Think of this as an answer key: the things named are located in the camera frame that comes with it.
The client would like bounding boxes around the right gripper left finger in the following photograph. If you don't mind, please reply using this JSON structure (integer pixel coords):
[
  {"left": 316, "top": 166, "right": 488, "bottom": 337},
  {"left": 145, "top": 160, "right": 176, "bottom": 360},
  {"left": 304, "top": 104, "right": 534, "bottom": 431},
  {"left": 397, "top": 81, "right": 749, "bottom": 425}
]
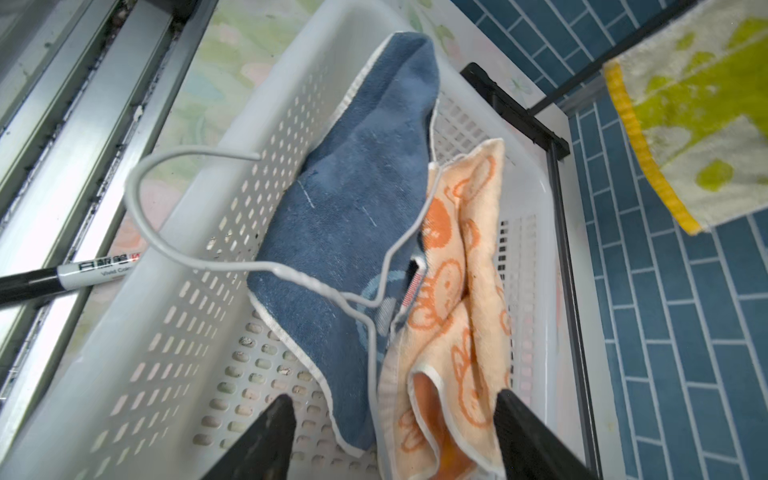
[{"left": 203, "top": 394, "right": 297, "bottom": 480}]

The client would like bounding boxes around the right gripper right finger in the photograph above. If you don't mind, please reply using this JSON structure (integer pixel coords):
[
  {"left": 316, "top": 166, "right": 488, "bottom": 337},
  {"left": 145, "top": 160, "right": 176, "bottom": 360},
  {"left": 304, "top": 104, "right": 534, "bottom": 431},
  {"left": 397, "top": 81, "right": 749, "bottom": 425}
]
[{"left": 493, "top": 389, "right": 596, "bottom": 480}]

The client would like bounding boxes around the orange patterned towel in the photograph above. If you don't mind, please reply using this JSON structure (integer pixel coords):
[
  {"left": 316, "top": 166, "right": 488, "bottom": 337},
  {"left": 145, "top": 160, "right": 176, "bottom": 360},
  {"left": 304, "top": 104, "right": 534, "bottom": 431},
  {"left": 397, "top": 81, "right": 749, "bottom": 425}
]
[{"left": 378, "top": 139, "right": 511, "bottom": 479}]

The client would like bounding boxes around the white wire hanger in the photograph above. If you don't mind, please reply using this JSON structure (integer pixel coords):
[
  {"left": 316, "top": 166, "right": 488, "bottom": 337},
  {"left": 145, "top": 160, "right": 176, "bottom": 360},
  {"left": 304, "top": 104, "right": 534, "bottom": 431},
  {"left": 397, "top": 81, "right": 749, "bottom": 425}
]
[{"left": 124, "top": 146, "right": 443, "bottom": 479}]

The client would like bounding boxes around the blue patterned towel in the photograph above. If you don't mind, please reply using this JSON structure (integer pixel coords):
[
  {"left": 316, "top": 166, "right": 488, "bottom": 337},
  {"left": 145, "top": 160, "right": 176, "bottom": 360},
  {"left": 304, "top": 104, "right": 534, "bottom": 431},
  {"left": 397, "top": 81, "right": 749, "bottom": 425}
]
[{"left": 247, "top": 32, "right": 440, "bottom": 457}]

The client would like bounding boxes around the white perforated plastic basket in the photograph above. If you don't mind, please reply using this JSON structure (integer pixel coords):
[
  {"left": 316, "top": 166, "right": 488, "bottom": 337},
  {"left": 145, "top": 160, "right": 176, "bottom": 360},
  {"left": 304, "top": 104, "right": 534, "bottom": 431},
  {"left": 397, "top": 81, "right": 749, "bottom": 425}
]
[{"left": 1, "top": 1, "right": 557, "bottom": 479}]

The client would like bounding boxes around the black tipped marker pen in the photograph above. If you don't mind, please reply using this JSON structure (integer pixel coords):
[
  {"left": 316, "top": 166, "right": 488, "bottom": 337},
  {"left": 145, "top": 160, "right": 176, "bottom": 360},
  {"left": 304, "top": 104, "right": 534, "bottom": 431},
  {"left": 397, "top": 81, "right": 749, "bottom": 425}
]
[{"left": 1, "top": 252, "right": 142, "bottom": 306}]

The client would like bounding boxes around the black metal clothes rack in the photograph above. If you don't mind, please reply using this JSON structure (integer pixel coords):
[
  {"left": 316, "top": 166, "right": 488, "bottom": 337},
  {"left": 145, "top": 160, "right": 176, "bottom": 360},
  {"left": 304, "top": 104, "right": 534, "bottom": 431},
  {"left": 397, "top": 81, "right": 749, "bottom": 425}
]
[{"left": 461, "top": 1, "right": 696, "bottom": 479}]

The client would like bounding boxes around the yellow green patterned towel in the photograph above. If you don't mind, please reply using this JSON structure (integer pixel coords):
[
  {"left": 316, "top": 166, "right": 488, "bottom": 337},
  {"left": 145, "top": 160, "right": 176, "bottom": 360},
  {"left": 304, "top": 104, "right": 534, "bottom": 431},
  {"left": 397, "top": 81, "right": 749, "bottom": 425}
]
[{"left": 603, "top": 1, "right": 767, "bottom": 236}]

